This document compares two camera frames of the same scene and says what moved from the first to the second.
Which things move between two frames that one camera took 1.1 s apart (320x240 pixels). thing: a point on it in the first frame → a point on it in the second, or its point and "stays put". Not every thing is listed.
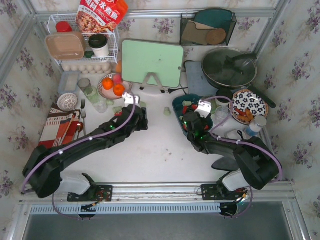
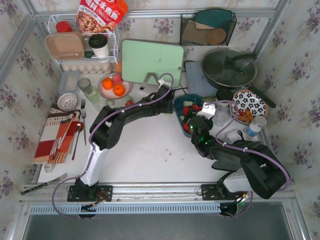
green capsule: (186, 103) stays put
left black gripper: (143, 118) → (164, 93)
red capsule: (185, 109) stays put
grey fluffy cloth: (228, 163) stays put
